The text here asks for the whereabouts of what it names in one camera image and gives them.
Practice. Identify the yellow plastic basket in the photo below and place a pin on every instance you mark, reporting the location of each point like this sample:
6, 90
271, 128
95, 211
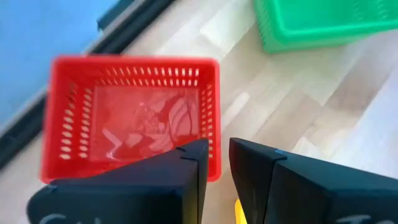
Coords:
240, 214

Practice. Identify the black flat mounting bar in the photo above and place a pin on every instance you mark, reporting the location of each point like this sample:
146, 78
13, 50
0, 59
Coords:
115, 14

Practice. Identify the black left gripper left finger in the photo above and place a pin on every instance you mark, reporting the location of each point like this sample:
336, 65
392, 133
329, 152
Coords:
140, 199

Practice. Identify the red plastic basket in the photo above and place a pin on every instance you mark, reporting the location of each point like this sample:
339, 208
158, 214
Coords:
140, 118

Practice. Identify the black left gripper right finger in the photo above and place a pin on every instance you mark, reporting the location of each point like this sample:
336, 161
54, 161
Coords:
311, 196

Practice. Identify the green plastic basket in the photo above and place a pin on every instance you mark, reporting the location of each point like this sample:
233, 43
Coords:
311, 34

